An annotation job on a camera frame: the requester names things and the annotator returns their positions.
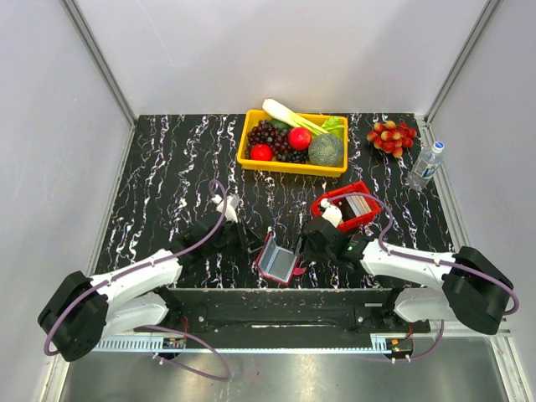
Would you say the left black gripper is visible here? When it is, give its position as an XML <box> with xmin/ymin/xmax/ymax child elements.
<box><xmin>205</xmin><ymin>216</ymin><xmax>265</xmax><ymax>257</ymax></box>

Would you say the red card holder wallet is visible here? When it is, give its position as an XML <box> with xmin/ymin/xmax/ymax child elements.
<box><xmin>254</xmin><ymin>231</ymin><xmax>307</xmax><ymax>285</ymax></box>

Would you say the red plastic card bin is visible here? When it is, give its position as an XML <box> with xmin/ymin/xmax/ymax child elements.
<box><xmin>310</xmin><ymin>181</ymin><xmax>381</xmax><ymax>232</ymax></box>

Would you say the stack of credit cards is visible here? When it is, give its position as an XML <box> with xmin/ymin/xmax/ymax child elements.
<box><xmin>345</xmin><ymin>194</ymin><xmax>372</xmax><ymax>217</ymax></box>

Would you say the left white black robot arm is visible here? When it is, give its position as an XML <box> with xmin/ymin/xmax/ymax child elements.
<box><xmin>38</xmin><ymin>194</ymin><xmax>260</xmax><ymax>362</ymax></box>

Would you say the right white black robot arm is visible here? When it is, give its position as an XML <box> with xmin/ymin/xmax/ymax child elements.
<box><xmin>300</xmin><ymin>203</ymin><xmax>518</xmax><ymax>335</ymax></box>

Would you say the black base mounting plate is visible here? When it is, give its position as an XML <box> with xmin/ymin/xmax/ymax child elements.
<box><xmin>155</xmin><ymin>287</ymin><xmax>430</xmax><ymax>334</ymax></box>

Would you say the red apple lower left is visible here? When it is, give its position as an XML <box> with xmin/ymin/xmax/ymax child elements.
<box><xmin>250</xmin><ymin>143</ymin><xmax>274</xmax><ymax>162</ymax></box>

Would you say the red apple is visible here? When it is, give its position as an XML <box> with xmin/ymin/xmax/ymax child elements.
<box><xmin>250</xmin><ymin>143</ymin><xmax>274</xmax><ymax>162</ymax></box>
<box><xmin>288</xmin><ymin>127</ymin><xmax>312</xmax><ymax>151</ymax></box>

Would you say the red apple upper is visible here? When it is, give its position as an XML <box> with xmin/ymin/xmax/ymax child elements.
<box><xmin>288</xmin><ymin>127</ymin><xmax>312</xmax><ymax>151</ymax></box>

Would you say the dark purple grape bunch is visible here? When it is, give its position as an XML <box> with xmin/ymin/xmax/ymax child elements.
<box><xmin>245</xmin><ymin>120</ymin><xmax>309</xmax><ymax>164</ymax></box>

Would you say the green lettuce leaf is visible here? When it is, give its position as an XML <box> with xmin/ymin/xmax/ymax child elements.
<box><xmin>321</xmin><ymin>116</ymin><xmax>345</xmax><ymax>139</ymax></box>

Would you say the dark green cucumber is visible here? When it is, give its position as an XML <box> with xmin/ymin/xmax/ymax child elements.
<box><xmin>270</xmin><ymin>119</ymin><xmax>291</xmax><ymax>130</ymax></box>

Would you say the yellow plastic fruit tray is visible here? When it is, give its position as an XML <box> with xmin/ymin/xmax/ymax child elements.
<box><xmin>237</xmin><ymin>110</ymin><xmax>348</xmax><ymax>178</ymax></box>

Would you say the clear water bottle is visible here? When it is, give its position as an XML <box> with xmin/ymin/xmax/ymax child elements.
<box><xmin>406</xmin><ymin>141</ymin><xmax>445</xmax><ymax>192</ymax></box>

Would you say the white green leek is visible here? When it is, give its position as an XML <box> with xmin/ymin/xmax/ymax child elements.
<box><xmin>262</xmin><ymin>99</ymin><xmax>327</xmax><ymax>136</ymax></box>

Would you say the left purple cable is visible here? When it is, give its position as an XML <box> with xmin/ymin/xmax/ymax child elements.
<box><xmin>44</xmin><ymin>179</ymin><xmax>234</xmax><ymax>381</ymax></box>

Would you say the purple cable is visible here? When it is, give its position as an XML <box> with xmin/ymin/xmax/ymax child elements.
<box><xmin>326</xmin><ymin>192</ymin><xmax>520</xmax><ymax>363</ymax></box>
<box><xmin>44</xmin><ymin>179</ymin><xmax>234</xmax><ymax>381</ymax></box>

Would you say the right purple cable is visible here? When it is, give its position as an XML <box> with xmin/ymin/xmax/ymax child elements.
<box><xmin>326</xmin><ymin>192</ymin><xmax>520</xmax><ymax>363</ymax></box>

